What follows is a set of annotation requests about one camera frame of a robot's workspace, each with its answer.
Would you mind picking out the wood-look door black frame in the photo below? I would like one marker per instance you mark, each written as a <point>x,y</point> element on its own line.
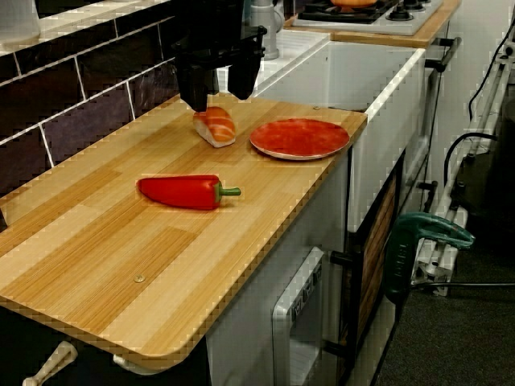
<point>374,249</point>

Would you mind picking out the cream ledge shelf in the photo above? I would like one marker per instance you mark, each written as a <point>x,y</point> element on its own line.
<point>100,16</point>

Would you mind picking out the white kitchen cabinet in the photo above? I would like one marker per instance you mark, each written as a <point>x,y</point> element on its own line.
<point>241,342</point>

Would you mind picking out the aluminium frame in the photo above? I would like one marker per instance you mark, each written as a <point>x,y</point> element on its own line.
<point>458,193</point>

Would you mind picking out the white toy stove top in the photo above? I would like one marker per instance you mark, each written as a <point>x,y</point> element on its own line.
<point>402,26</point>

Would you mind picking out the white dispenser panel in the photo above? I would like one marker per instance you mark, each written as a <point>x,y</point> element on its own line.
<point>297,321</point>

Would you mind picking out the red round plate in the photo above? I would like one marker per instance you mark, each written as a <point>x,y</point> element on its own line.
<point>299,138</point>

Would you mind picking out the grey toy faucet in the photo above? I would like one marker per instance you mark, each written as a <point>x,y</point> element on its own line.
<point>267,28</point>

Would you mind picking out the red bell pepper toy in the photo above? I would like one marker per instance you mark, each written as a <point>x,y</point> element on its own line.
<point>177,192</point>

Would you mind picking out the black stove knob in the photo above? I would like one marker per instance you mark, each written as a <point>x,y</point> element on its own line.
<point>414,5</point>
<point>399,15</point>

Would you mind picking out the white lidded jar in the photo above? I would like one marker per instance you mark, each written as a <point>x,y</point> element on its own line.
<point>18,18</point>

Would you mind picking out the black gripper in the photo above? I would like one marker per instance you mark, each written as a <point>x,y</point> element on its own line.
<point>217,46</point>

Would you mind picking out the white toy sink unit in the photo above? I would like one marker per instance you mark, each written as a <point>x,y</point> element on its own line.
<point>362,80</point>

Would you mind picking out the salmon sushi toy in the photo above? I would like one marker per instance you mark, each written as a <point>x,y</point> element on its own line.
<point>215,126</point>

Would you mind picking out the orange pot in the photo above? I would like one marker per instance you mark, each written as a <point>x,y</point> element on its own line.
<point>354,2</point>

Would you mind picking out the black burner grate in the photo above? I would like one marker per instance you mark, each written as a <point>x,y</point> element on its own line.
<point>350,15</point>

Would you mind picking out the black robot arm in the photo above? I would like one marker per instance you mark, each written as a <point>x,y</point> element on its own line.
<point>225,12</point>

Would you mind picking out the black box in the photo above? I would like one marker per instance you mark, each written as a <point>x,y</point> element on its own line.
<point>491,181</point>

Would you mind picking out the dark hutch side panel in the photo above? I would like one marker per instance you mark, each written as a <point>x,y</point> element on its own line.
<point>185,16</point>
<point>3,219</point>

